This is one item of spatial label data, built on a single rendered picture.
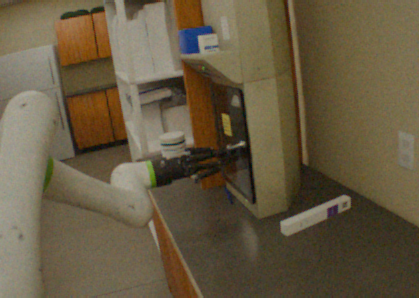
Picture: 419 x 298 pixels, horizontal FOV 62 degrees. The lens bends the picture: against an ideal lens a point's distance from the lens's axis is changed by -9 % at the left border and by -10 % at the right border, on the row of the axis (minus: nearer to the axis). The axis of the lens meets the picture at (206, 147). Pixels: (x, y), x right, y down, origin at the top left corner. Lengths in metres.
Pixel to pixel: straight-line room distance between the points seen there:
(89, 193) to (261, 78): 0.62
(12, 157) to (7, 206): 0.11
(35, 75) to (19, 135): 5.28
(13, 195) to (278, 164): 0.89
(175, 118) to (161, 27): 0.58
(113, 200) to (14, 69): 5.12
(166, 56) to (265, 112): 1.29
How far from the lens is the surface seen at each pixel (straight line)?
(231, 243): 1.23
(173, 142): 1.94
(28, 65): 6.05
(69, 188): 1.01
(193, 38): 1.36
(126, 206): 1.10
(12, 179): 0.70
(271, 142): 1.27
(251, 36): 1.20
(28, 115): 0.81
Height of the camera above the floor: 1.58
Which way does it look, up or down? 17 degrees down
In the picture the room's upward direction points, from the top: 8 degrees counter-clockwise
